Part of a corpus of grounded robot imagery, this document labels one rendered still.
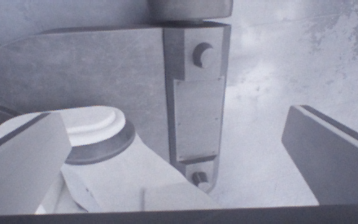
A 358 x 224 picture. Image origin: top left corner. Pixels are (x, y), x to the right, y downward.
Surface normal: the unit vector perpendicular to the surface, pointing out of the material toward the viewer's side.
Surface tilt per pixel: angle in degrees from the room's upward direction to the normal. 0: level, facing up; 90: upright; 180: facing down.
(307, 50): 0
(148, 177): 90
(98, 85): 0
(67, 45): 0
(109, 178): 90
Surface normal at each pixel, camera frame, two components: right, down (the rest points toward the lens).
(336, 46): 0.22, 0.46
